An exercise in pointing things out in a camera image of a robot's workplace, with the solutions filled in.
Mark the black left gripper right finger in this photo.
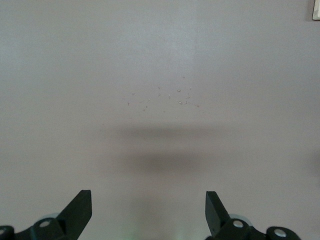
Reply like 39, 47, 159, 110
204, 191, 301, 240

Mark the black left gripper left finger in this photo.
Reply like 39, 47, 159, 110
0, 189, 93, 240

